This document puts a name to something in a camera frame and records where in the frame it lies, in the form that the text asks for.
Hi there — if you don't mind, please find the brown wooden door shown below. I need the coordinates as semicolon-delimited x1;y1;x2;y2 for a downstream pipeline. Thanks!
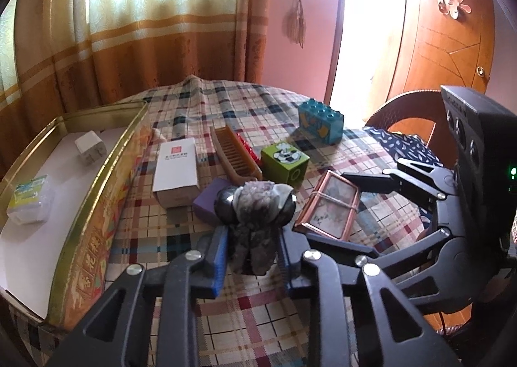
375;0;497;129

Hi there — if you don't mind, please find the gold tin box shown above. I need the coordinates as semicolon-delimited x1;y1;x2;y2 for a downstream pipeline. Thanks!
0;100;152;329

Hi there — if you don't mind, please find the orange and cream curtain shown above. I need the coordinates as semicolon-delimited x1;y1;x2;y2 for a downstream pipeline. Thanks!
0;0;275;174

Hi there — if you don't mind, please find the white cardboard box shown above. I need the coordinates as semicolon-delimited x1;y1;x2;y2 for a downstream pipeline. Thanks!
153;138;201;209

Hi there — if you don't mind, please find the hanging tassel ornament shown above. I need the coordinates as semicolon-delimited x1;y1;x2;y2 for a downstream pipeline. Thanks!
286;0;308;48

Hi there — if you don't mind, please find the plaid tablecloth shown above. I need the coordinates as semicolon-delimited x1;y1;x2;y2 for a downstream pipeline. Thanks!
8;75;445;367

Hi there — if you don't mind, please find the green cube block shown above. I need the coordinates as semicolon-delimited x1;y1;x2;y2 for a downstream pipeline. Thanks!
260;142;310;189

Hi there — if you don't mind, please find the clear plastic floss container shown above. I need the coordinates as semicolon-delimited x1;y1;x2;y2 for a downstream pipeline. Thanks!
6;174;55;225

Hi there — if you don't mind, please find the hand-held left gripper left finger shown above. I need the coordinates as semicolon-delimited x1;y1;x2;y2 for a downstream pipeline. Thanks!
44;225;230;367

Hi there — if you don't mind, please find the blue building block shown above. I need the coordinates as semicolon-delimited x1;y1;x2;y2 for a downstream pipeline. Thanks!
298;100;345;145

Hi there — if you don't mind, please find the blue patterned cloth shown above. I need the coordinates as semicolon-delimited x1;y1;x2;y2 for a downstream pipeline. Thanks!
364;127;450;174

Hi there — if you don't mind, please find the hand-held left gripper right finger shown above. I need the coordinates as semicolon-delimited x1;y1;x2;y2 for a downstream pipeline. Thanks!
277;226;462;367

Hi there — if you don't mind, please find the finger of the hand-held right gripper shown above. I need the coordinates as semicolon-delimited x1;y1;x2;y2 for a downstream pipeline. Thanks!
343;158;459;208
297;227;455;271

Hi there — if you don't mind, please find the purple box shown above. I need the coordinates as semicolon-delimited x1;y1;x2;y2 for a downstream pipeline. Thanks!
192;178;231;224

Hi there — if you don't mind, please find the white plug adapter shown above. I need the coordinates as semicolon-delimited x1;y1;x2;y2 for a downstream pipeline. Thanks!
75;131;108;166

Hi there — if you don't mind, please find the pink framed mirror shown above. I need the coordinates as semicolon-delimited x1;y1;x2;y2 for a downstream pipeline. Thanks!
293;170;360;239

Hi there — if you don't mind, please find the brown wooden comb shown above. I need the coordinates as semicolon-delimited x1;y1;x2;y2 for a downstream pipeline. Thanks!
210;125;263;186

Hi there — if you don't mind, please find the red building brick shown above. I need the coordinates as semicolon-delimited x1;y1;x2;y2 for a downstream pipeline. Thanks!
235;132;265;168

